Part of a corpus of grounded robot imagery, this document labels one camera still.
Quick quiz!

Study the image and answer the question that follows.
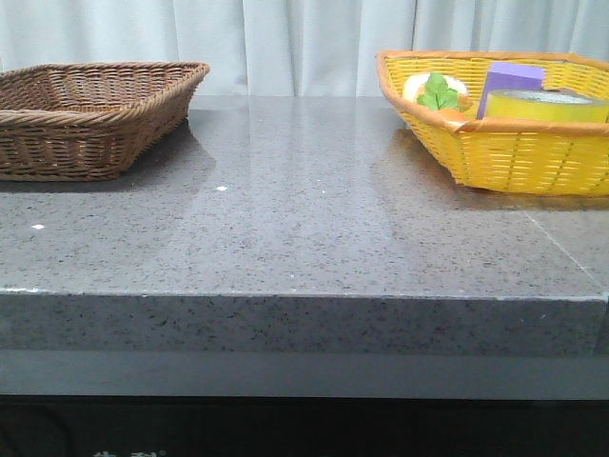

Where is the yellow tape roll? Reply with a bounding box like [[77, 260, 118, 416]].
[[484, 89, 608, 123]]

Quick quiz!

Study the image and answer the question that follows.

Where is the white round toy bun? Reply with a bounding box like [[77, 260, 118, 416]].
[[402, 73, 469, 102]]

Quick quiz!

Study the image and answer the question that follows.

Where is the white curtain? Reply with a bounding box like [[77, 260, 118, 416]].
[[1, 1, 608, 96]]

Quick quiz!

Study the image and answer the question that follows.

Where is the toy carrot with green leaves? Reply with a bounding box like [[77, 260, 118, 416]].
[[415, 72, 472, 122]]

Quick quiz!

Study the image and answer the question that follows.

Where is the yellow woven basket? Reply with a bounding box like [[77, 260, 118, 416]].
[[377, 50, 608, 196]]

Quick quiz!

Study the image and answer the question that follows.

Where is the purple block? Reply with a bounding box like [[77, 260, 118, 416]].
[[477, 61, 545, 119]]

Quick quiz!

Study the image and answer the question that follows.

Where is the brown wicker basket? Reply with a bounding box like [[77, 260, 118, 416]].
[[1, 62, 210, 182]]

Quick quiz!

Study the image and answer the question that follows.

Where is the brown toy animal figure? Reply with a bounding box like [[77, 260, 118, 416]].
[[544, 88, 577, 94]]

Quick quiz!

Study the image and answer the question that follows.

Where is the black cabinet front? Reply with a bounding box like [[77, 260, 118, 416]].
[[1, 396, 608, 456]]

